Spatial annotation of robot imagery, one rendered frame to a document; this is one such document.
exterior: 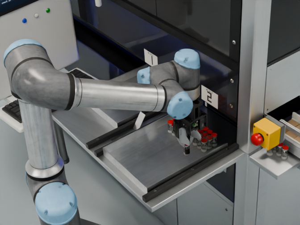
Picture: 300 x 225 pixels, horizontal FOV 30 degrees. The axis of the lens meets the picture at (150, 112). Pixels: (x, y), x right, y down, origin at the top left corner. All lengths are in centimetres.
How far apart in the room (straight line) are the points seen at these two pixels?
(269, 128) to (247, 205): 41
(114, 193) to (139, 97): 163
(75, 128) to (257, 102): 69
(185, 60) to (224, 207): 76
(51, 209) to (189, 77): 56
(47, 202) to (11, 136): 200
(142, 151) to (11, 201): 136
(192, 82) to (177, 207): 97
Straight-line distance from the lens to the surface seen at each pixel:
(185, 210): 251
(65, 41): 256
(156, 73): 164
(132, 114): 212
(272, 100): 188
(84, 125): 211
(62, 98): 140
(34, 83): 140
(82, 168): 326
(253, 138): 181
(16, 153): 347
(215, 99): 194
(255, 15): 164
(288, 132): 196
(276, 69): 182
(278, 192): 224
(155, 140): 199
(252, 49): 170
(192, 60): 166
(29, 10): 240
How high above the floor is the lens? 215
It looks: 36 degrees down
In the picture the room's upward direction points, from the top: 4 degrees counter-clockwise
